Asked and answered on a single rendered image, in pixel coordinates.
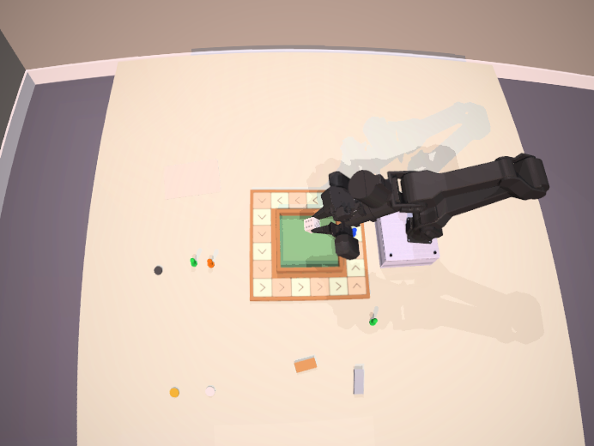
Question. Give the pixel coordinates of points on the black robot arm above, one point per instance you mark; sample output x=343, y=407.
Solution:
x=433, y=198

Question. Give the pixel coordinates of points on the white die with black pips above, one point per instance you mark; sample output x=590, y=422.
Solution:
x=311, y=223

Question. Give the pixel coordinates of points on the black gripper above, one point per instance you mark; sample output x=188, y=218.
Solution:
x=346, y=246

